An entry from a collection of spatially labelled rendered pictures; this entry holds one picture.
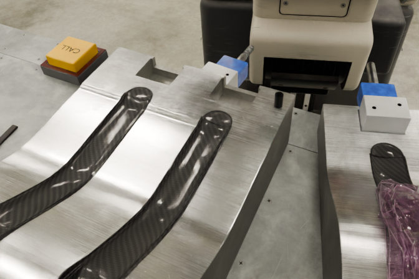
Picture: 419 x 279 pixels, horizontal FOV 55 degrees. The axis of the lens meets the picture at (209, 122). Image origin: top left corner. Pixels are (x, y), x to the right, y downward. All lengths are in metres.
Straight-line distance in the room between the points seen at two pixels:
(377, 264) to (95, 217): 0.25
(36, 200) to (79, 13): 2.15
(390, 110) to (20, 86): 0.56
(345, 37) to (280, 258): 0.44
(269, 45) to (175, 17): 1.60
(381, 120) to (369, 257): 0.19
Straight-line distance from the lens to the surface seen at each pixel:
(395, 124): 0.52
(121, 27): 2.33
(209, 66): 0.60
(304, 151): 0.56
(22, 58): 0.80
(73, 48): 0.72
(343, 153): 0.50
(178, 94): 0.50
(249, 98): 0.52
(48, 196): 0.44
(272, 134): 0.45
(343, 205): 0.42
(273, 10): 0.78
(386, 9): 0.97
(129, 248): 0.38
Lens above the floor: 1.23
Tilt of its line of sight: 46 degrees down
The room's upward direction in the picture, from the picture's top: 4 degrees counter-clockwise
